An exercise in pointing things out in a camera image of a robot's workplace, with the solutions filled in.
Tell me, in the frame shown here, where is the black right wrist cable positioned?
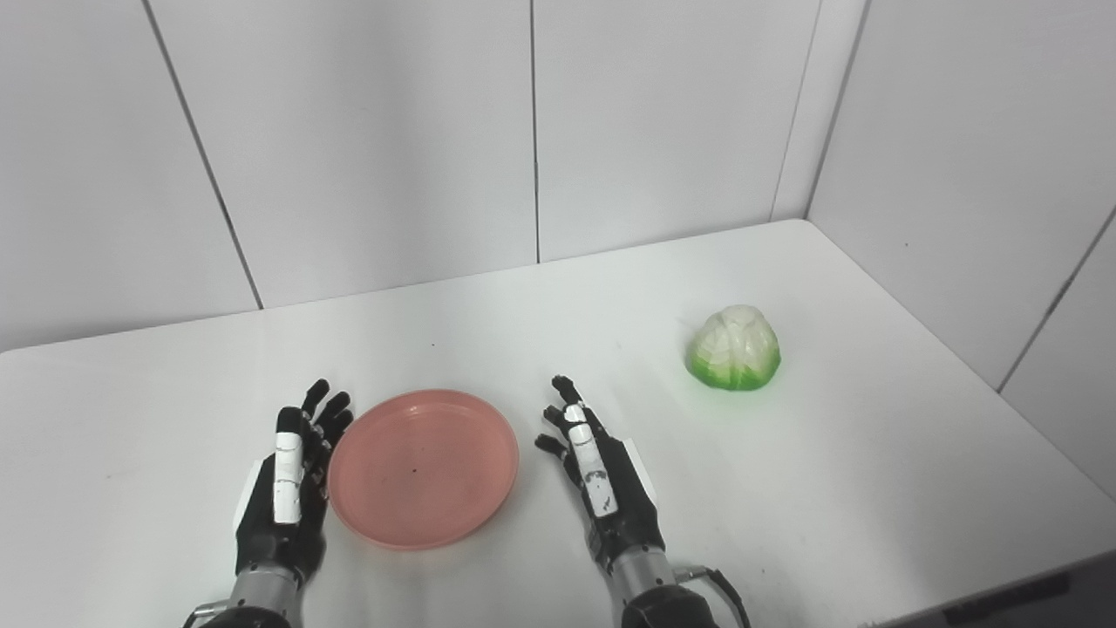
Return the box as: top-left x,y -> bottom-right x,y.
673,565 -> 753,628

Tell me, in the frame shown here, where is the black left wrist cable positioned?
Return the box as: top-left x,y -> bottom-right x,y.
182,599 -> 231,628

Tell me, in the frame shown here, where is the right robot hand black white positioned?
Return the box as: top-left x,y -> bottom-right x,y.
534,375 -> 667,578

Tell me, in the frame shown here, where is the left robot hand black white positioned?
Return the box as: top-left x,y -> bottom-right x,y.
233,379 -> 355,587

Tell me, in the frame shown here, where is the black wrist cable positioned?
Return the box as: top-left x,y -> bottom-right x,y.
182,599 -> 231,628
673,565 -> 753,628

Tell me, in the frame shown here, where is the green white cabbage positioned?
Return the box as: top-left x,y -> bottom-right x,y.
684,304 -> 782,392

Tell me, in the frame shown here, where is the pink plate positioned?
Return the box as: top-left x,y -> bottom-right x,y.
328,389 -> 521,551

